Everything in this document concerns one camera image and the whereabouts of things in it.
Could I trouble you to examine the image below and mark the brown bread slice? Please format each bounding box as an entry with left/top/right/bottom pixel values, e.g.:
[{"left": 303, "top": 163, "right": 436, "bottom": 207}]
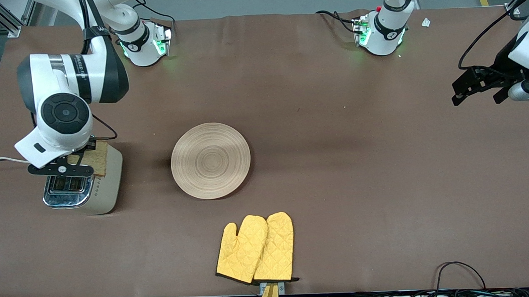
[{"left": 66, "top": 141, "right": 110, "bottom": 178}]

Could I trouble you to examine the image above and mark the round wooden plate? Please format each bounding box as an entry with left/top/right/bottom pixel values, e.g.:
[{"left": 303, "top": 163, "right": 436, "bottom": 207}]
[{"left": 169, "top": 121, "right": 252, "bottom": 201}]

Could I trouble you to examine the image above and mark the beige chrome two-slot toaster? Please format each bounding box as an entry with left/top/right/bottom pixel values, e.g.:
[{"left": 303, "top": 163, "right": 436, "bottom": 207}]
[{"left": 41, "top": 142, "right": 125, "bottom": 217}]

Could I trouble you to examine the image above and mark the yellow quilted oven mitt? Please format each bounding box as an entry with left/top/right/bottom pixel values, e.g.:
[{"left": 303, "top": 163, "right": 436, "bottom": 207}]
[
  {"left": 251, "top": 211, "right": 299, "bottom": 285},
  {"left": 214, "top": 215, "right": 270, "bottom": 286}
]

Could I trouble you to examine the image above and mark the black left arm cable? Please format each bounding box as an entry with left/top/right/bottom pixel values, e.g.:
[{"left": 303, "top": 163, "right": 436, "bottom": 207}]
[{"left": 456, "top": 0, "right": 529, "bottom": 69}]

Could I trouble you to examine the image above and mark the aluminium frame profile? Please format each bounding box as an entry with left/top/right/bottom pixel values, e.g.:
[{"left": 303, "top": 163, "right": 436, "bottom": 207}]
[{"left": 0, "top": 0, "right": 39, "bottom": 39}]

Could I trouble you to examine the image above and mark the black right base cable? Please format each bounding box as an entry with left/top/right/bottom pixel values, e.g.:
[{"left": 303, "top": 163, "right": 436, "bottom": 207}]
[{"left": 130, "top": 0, "right": 175, "bottom": 24}]

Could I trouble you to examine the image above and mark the black base cable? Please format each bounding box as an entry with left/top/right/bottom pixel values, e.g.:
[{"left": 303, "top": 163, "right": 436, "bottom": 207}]
[
  {"left": 316, "top": 9, "right": 360, "bottom": 35},
  {"left": 130, "top": 0, "right": 175, "bottom": 24}
]

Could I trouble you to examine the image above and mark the black left base cable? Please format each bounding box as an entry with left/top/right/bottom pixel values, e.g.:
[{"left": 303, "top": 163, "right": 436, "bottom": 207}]
[{"left": 316, "top": 9, "right": 360, "bottom": 35}]

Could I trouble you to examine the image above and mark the black looped cable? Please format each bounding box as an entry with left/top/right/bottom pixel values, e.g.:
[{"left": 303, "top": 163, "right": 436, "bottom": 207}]
[{"left": 434, "top": 261, "right": 487, "bottom": 292}]

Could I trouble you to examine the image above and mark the small metal bracket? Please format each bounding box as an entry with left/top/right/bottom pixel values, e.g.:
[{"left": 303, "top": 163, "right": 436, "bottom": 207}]
[{"left": 259, "top": 282, "right": 285, "bottom": 295}]

